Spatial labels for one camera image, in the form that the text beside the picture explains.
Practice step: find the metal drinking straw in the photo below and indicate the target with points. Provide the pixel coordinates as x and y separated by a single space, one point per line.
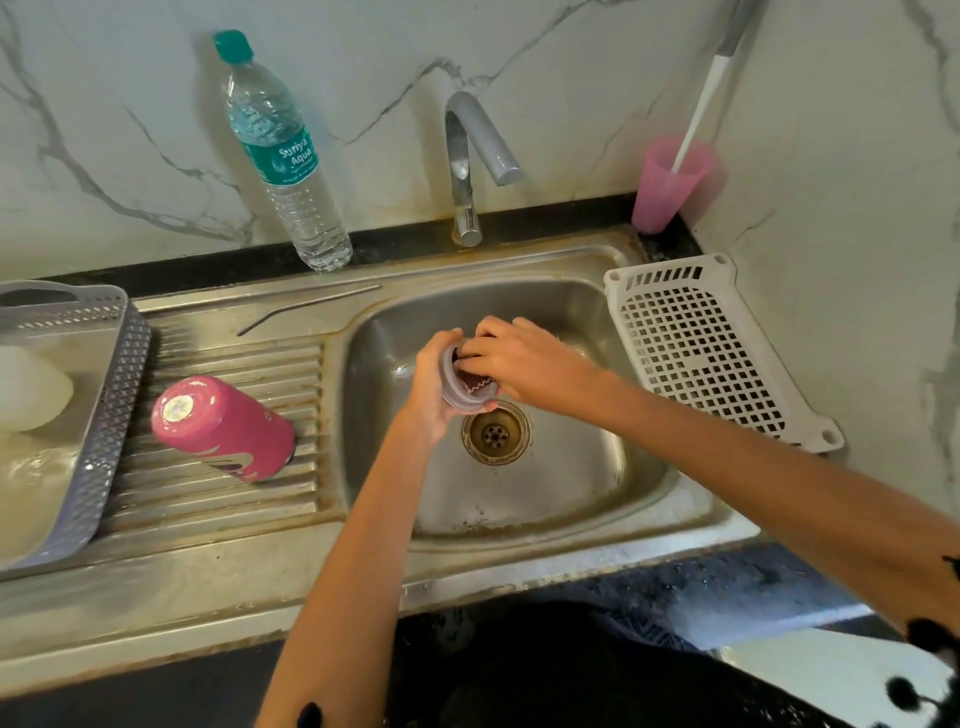
307 304

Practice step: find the pink plastic cup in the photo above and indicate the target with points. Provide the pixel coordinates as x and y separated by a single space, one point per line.
664 187

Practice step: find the clear water bottle green cap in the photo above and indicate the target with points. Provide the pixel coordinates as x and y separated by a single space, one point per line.
289 161

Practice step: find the brass sink drain strainer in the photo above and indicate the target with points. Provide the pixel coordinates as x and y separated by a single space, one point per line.
496 433

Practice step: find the white perforated plastic tray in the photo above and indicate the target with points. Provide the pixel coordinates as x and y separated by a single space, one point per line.
705 352

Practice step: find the white rounded container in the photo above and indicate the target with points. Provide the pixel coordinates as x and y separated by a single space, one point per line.
30 390

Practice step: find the person's left hand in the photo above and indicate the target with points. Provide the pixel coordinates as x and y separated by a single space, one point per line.
426 382

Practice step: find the person's right forearm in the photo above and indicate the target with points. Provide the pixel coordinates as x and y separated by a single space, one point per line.
765 487

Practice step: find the grey and maroon bottle lid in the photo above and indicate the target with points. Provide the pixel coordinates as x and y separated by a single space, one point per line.
469 388

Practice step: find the stainless steel sink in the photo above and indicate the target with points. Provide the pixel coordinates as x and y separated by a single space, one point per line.
570 480

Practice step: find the grey perforated plastic basket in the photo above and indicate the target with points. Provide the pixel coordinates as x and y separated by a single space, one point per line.
112 390

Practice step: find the person's right hand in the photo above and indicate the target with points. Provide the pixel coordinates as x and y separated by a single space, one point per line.
540 367

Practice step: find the person's left fingers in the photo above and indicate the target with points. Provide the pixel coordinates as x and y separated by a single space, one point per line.
444 341

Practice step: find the pink metal bottle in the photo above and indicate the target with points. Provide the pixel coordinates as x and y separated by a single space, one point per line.
225 427

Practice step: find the person's right fingers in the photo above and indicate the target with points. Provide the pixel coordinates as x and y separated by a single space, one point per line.
491 341

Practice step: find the person's black clothing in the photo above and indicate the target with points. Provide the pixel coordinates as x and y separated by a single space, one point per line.
525 675

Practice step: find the person's left forearm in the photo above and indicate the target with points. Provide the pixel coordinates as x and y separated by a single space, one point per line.
360 570

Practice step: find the chrome sink faucet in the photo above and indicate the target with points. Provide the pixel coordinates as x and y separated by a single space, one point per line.
466 142

